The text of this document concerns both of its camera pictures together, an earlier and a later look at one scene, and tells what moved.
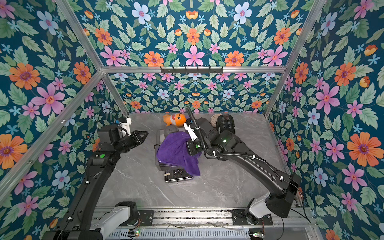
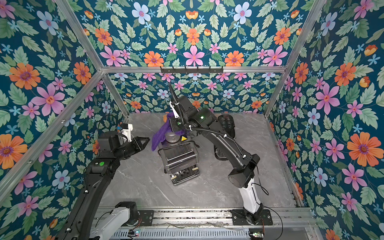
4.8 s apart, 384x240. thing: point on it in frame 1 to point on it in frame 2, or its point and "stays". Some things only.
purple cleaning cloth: (173, 149) to (160, 137)
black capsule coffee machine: (225, 122) stays
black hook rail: (192, 70) stays
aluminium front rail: (289, 218) stays
